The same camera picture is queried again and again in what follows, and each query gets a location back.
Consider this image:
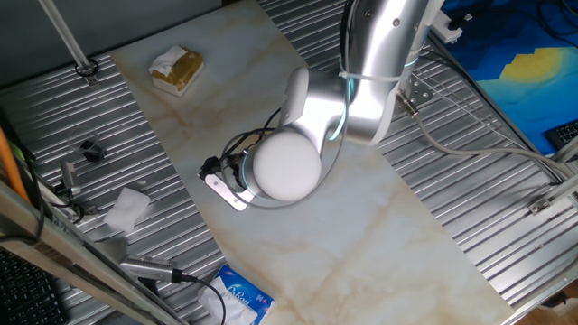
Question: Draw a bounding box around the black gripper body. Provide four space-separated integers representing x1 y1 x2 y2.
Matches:
224 155 247 190

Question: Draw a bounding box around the gold tissue pack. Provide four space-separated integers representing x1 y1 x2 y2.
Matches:
148 44 205 98

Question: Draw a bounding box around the blue tissue pack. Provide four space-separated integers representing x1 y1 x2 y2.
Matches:
197 264 275 325

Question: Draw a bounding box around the white marble pattern slab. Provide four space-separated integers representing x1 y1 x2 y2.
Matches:
109 0 516 325

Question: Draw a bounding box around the clear plastic measuring cup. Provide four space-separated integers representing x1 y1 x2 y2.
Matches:
67 125 108 163

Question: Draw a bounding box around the aluminium pole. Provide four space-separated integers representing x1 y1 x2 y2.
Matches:
38 0 100 87

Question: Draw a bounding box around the orange pole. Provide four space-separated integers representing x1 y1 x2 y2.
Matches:
0 125 31 204

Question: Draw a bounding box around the black keyboard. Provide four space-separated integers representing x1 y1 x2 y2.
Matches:
544 119 578 153
0 247 69 325

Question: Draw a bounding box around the white power strip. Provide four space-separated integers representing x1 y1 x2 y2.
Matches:
428 11 466 45

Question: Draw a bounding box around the blue and yellow mat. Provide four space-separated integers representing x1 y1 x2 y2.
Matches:
440 0 578 157

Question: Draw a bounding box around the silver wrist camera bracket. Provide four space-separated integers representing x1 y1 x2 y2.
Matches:
197 155 256 212

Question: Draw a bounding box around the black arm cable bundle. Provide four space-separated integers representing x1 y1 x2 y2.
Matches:
219 107 284 159

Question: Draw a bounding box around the black camera cable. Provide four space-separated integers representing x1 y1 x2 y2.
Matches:
180 273 227 325

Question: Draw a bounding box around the silver camera with black cable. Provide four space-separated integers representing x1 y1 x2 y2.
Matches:
119 255 184 284

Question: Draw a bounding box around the aluminium frame beam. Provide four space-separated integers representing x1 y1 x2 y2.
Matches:
0 180 189 325

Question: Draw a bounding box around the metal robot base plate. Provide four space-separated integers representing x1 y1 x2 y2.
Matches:
396 74 434 109

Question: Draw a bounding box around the thick grey cable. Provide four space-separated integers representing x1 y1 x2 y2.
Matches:
394 89 578 181

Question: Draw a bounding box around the thin white cable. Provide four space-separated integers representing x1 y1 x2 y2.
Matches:
413 67 561 181

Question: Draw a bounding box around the aluminium corner bracket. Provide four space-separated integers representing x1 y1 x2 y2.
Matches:
527 173 578 217

